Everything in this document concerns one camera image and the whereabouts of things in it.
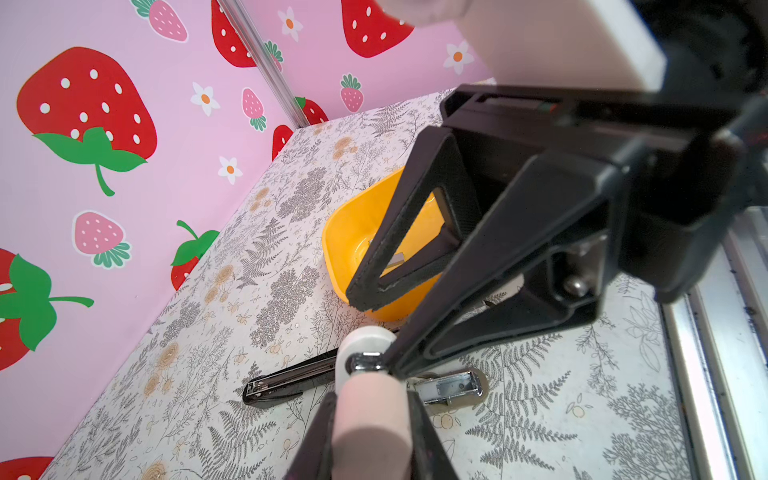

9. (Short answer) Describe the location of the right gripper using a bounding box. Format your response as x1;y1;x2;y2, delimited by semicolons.
383;1;767;380

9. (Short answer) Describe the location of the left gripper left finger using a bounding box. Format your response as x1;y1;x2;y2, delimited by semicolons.
284;392;337;480

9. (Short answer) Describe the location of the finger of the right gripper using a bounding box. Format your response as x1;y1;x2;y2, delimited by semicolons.
346;127;480;311

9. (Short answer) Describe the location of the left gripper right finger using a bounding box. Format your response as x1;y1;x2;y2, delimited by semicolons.
408;391;459;480

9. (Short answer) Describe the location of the black stapler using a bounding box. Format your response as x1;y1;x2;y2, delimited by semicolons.
242;349;338;409

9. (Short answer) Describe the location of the yellow plastic tray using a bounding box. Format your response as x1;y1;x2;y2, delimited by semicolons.
321;167;448;323

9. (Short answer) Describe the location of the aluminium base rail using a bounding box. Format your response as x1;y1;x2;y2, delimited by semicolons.
662;207;767;479

